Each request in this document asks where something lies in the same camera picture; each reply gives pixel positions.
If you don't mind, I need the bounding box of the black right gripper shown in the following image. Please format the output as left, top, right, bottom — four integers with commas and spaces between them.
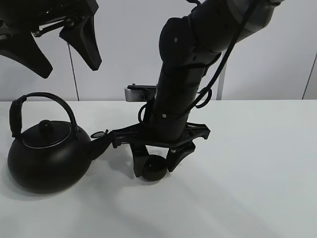
110, 99, 211, 178

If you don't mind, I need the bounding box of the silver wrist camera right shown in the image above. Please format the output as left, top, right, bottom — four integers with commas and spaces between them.
124, 84, 157, 102

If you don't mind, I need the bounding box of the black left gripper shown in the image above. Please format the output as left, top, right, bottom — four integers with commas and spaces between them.
0, 0, 102, 78

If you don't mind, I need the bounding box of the small black teacup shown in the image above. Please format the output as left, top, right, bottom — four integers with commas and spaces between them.
141, 155, 167, 181

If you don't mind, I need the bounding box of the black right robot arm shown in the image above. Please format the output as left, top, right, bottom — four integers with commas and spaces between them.
112, 0, 280, 181

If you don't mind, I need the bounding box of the white partition post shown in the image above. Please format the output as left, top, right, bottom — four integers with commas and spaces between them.
216, 63, 227, 101

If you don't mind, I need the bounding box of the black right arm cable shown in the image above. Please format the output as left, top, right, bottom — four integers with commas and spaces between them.
184, 0, 261, 110

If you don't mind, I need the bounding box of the black teapot with handle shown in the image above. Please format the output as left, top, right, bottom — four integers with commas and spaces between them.
7, 92, 111, 194

